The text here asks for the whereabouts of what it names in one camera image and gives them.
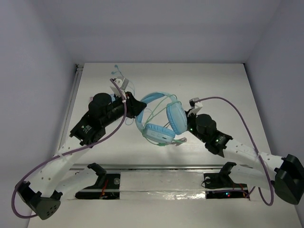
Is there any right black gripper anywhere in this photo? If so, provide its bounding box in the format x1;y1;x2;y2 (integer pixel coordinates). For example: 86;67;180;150
170;108;208;143

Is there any light blue over-ear headphones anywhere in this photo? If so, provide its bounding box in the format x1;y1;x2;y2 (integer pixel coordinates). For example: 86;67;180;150
135;92;187;146

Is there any green headphone cable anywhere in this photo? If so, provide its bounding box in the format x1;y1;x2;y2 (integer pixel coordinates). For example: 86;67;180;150
140;93;188;147

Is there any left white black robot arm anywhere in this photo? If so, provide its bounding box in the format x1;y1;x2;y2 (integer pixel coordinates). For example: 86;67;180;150
17;92;147;220

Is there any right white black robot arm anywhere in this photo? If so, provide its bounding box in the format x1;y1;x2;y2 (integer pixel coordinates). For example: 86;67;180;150
186;111;304;205

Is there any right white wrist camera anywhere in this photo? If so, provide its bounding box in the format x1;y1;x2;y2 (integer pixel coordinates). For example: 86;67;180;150
187;97;203;117

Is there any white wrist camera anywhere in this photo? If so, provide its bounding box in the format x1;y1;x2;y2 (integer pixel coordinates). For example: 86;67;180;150
187;97;203;117
110;76;130;96

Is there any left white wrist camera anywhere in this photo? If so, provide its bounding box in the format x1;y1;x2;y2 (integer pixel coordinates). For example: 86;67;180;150
110;76;130;96

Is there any light blue headphone cable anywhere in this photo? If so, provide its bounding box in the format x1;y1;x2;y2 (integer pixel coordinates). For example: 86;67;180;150
111;64;141;126

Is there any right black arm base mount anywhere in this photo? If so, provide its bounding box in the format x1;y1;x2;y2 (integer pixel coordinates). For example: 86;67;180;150
201;162;249;199

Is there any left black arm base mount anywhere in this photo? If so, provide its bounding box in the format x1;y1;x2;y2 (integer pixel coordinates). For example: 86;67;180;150
75;163;121;200

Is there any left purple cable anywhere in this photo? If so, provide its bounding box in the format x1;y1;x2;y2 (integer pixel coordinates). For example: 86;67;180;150
11;78;128;219

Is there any purple cable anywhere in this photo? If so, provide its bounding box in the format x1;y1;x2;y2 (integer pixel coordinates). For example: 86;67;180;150
11;78;128;219
197;96;276;206

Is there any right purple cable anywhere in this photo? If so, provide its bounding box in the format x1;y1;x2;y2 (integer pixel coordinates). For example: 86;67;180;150
197;96;276;206

